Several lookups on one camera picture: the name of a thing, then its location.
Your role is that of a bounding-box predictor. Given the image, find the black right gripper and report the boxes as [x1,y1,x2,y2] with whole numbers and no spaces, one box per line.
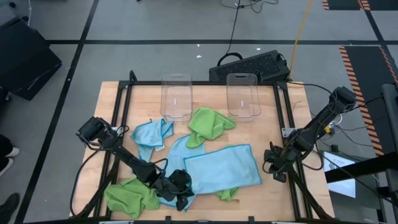
[269,146,298,184]

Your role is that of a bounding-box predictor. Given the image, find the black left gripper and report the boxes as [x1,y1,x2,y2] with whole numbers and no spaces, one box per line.
[157,170,196,213]

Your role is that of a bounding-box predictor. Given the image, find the green microfiber towel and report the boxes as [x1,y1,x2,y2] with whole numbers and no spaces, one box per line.
[103,177,161,220]
[214,186,240,202]
[185,107,237,149]

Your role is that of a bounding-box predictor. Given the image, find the black metal beam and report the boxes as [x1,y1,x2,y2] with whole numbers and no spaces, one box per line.
[324,151,398,184]

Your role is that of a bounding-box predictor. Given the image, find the clear plastic bin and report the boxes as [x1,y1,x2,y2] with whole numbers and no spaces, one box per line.
[159,73,193,123]
[226,73,262,119]

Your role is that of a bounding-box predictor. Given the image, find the black computer case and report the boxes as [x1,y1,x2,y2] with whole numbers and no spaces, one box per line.
[208,49,292,83]

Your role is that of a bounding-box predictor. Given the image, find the black orange-striped floor mat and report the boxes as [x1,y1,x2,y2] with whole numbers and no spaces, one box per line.
[338,45,398,157]
[321,0,398,12]

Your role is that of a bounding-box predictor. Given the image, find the person's foot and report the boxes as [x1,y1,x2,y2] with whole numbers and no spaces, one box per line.
[0,192,21,224]

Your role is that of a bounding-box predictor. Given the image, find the person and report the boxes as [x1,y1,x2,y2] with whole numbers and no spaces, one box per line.
[0,133,21,177]

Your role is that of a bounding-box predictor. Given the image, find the black floor case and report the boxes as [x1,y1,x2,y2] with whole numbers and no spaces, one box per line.
[0,16,63,102]

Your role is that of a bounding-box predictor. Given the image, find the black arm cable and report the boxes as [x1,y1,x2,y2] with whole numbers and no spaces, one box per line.
[70,149,105,217]

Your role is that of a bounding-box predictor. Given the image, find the black aluminium table frame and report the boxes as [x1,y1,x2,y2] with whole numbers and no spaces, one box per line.
[70,70,335,224]

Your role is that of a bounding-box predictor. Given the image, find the grey padded post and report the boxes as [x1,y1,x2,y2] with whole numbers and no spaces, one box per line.
[381,83,398,206]

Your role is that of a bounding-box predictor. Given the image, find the yellow floor cable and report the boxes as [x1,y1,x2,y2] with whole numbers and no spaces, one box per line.
[287,0,314,81]

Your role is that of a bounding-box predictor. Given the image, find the black floor cable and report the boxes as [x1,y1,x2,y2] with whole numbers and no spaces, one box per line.
[216,0,280,67]

